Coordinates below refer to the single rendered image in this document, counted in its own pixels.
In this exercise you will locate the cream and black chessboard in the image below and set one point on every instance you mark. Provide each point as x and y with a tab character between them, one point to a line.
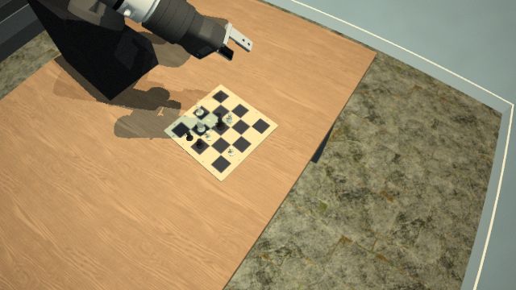
249	129

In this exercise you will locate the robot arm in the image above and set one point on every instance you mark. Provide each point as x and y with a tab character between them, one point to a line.
96	12

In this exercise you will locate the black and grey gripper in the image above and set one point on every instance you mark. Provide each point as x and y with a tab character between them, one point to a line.
173	19

